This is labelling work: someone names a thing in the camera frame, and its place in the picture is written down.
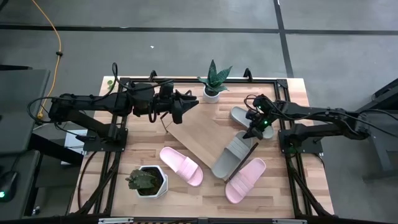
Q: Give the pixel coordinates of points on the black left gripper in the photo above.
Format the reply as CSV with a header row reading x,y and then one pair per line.
x,y
164,101

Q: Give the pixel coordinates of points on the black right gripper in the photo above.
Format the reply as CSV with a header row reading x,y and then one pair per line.
x,y
261,116

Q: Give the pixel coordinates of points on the grey slide sandal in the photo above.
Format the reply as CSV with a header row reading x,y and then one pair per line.
x,y
228,158
239,115

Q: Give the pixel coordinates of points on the wooden shelf with black frame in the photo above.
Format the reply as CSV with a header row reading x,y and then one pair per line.
x,y
202,133

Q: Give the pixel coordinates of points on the pink slide sandal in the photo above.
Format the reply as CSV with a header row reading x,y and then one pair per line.
x,y
180,165
245,180

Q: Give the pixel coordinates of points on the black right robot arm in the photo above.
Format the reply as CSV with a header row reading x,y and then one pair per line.
x,y
311,110

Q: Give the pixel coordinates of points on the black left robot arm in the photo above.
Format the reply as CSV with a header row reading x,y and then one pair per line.
x,y
93,101

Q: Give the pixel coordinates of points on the snake plant in white pot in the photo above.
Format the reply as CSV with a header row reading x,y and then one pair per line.
x,y
211,96

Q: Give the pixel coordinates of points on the cactus in white hexagonal pot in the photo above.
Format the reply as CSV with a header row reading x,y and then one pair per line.
x,y
163,183

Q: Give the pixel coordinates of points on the grey metal stand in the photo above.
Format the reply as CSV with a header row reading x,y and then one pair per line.
x,y
380,158

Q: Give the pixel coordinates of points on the black desk beam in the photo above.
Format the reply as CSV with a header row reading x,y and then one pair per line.
x,y
56,149

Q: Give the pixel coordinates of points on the dark grey desk panel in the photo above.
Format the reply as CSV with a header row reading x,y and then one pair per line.
x,y
21,109

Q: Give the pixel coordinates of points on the dark grey desk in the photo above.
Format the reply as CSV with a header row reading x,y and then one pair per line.
x,y
29,174

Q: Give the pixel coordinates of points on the black computer mouse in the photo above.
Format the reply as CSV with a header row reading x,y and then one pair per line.
x,y
9,183

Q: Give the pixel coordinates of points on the black aluminium table frame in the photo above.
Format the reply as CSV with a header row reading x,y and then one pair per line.
x,y
186,80

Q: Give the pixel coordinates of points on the black frame clamp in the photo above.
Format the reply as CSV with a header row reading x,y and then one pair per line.
x,y
247,74
153,74

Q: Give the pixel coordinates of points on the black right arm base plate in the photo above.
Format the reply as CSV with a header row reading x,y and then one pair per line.
x,y
311,146

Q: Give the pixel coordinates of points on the silver metal bracket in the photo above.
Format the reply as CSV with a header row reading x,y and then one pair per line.
x,y
115,221
289,221

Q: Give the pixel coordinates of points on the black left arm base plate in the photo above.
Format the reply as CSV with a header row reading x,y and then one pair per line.
x,y
96,146

